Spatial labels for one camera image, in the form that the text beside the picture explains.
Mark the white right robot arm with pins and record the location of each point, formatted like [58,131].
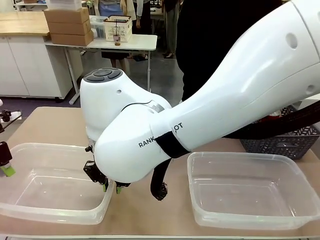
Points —
[225,75]

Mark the bystander in grey trousers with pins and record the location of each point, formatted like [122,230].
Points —
[170,30]

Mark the person in black top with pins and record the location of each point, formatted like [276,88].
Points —
[205,37]

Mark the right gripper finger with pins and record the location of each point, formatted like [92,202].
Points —
[96,173]
[120,188]

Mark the clear storage bin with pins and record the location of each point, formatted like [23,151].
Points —
[96,27]

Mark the white folding table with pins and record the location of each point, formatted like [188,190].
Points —
[140,41]

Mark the bystander in blue apron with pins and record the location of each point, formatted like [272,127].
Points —
[107,7]

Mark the iced drink cup with straw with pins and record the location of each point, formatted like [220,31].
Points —
[117,40]

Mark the brown cardboard box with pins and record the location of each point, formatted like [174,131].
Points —
[72,38]
[67,15]
[70,27]

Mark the dark woven plastic basket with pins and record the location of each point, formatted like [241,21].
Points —
[280,147]

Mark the clear plastic container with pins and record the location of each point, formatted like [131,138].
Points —
[250,217]
[50,212]

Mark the white perforated basket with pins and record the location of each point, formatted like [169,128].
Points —
[122,30]

